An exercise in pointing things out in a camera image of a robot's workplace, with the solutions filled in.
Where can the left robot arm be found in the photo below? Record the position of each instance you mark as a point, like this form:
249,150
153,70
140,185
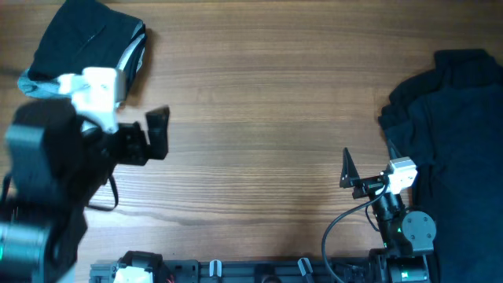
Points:
60,158

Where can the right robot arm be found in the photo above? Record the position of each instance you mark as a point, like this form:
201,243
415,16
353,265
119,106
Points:
407,233

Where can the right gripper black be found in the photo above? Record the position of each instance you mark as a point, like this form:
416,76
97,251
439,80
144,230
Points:
367,184

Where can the white rail clip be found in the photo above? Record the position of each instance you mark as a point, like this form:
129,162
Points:
306,270
215,268

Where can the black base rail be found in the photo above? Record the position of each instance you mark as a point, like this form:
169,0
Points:
151,267

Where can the pile of black clothes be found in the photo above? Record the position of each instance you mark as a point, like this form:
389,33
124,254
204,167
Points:
448,120

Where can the folded light blue jeans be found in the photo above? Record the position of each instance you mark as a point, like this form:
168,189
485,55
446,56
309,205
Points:
42,88

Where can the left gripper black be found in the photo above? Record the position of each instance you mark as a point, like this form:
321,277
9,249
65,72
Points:
142,151

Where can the black shorts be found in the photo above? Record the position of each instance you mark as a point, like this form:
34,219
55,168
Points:
87,33

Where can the right white rail clip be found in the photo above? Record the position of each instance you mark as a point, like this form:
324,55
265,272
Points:
306,270

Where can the left white rail clip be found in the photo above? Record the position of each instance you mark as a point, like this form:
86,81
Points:
215,268

